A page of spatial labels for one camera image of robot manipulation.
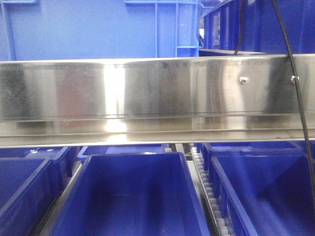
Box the light blue bin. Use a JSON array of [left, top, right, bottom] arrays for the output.
[[0, 0, 200, 61]]

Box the blue lower centre back bin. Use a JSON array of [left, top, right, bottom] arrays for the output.
[[77, 144, 170, 162]]

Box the blue lower centre front bin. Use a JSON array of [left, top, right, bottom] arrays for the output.
[[50, 152, 209, 236]]

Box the blue lower right back bin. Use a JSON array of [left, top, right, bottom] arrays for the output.
[[195, 141, 304, 172]]

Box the blue lower left back bin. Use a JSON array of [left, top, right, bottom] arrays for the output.
[[0, 146, 80, 197]]

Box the white roller conveyor track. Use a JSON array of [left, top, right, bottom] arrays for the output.
[[190, 147, 231, 236]]

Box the blue lower right front bin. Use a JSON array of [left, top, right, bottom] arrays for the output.
[[211, 154, 315, 236]]

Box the dark blue upper right bin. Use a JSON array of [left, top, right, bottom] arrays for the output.
[[201, 0, 315, 54]]

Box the blue lower left front bin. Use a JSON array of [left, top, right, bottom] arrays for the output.
[[0, 158, 53, 236]]

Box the stainless steel shelf rail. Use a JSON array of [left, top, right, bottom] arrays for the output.
[[0, 54, 304, 148]]

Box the left rail screw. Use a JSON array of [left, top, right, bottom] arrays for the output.
[[239, 76, 249, 85]]

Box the rail screw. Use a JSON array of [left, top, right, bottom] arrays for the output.
[[239, 76, 249, 85], [290, 76, 299, 84]]

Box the right rail screw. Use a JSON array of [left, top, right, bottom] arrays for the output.
[[290, 76, 299, 84]]

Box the black cable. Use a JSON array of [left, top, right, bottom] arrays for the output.
[[272, 0, 315, 187]]

